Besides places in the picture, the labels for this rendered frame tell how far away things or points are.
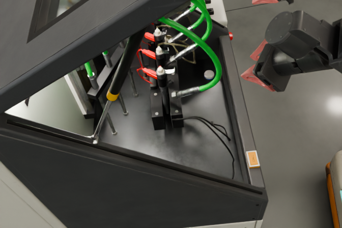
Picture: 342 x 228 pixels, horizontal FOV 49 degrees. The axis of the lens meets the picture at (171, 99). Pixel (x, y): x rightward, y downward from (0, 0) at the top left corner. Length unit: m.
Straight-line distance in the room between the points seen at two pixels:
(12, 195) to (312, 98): 1.96
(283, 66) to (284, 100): 1.77
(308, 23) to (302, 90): 1.93
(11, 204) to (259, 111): 1.71
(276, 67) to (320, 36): 0.12
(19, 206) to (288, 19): 0.76
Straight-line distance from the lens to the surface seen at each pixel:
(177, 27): 0.82
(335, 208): 2.06
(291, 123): 2.37
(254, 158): 1.12
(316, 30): 0.62
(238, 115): 1.21
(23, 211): 1.06
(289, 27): 0.60
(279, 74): 0.72
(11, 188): 0.93
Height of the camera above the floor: 1.96
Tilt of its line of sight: 53 degrees down
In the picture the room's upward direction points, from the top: 9 degrees counter-clockwise
